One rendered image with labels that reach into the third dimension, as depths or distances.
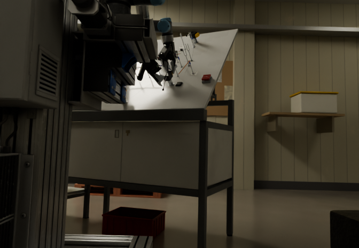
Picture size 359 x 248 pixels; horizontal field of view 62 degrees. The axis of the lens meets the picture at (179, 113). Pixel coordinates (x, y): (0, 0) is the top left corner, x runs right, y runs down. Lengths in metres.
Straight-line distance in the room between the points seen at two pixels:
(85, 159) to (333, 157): 3.89
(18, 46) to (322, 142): 4.68
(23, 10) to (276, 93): 4.36
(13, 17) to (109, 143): 1.39
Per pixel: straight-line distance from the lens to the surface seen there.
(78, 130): 2.28
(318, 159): 5.07
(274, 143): 4.82
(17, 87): 0.79
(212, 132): 1.87
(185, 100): 1.84
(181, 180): 1.82
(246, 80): 4.65
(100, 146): 2.14
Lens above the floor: 0.68
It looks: 5 degrees up
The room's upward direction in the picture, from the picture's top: 2 degrees clockwise
